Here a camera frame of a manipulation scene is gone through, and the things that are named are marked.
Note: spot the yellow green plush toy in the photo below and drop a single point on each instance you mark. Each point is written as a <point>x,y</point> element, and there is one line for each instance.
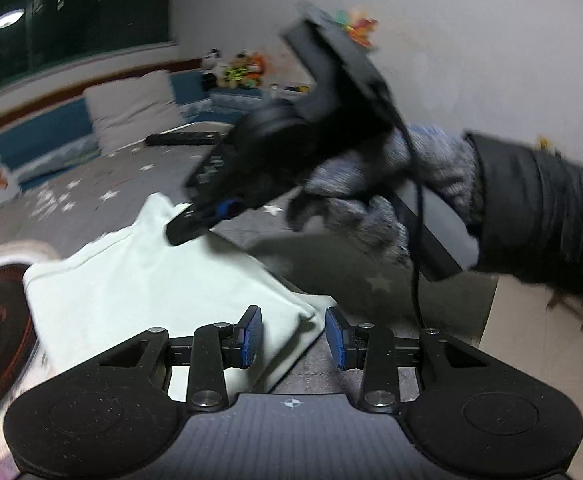
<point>236,76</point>

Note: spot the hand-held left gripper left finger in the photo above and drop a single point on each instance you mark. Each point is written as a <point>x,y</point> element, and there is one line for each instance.
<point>249,337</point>

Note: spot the orange plush toy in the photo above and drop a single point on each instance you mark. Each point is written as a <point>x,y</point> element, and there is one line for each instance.
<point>259,65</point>

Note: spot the white pillow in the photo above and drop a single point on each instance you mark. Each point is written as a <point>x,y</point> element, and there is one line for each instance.
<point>131,110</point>

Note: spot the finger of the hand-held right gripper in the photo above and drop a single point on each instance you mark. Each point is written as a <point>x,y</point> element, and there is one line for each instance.
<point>206,227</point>
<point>211,170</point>

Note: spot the panda plush toy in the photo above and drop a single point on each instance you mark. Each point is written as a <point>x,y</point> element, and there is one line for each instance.
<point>212,62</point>

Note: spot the pale green shirt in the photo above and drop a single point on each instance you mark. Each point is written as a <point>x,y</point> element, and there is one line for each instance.
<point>146,280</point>

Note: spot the dark window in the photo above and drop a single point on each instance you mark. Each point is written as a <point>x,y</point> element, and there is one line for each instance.
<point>96,10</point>

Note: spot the blue padded wall cushion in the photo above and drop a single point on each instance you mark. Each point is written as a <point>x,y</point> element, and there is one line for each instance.
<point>41,130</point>
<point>191,95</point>

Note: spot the person's right forearm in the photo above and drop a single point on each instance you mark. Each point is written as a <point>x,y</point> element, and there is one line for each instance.
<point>546,210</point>

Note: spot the colourful wall decoration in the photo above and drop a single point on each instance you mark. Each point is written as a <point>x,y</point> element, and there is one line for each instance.
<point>359,27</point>

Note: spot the person's right hand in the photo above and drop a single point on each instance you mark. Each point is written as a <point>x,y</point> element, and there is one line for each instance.
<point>436,160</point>

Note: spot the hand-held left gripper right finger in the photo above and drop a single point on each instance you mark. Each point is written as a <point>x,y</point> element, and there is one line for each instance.
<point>339,337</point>

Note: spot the black remote control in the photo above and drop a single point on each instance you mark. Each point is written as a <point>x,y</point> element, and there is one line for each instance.
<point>186,137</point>

